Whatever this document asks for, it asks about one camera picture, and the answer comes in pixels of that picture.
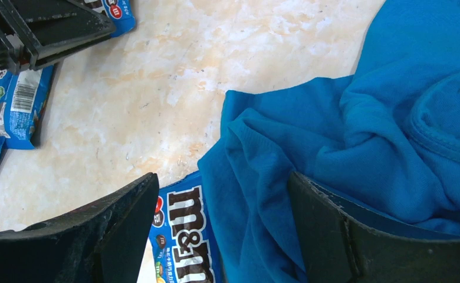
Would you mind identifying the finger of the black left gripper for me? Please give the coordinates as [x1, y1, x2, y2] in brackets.
[0, 0, 116, 74]

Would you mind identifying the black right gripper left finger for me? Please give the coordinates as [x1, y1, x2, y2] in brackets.
[0, 173, 159, 282]

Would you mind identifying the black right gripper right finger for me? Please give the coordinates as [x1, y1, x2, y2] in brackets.
[288, 172, 460, 282]

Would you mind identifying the blue candy bag back side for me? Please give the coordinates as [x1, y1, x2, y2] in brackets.
[0, 65, 54, 150]

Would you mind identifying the blue cloth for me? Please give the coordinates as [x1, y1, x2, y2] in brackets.
[198, 1, 460, 282]

